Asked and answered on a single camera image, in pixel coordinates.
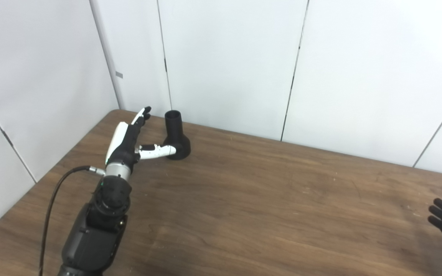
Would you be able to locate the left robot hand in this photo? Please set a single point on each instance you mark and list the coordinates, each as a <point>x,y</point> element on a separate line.
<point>123,147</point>

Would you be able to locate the black nozzle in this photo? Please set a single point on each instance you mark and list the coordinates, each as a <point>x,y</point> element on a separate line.
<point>177,134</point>

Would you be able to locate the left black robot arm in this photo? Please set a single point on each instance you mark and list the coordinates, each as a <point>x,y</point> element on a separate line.
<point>98,230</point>

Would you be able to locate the grey tape label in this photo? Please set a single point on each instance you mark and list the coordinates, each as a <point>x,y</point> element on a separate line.
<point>119,74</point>

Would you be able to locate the white corner post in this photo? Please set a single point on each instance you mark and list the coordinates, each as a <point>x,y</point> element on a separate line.
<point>108,57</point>

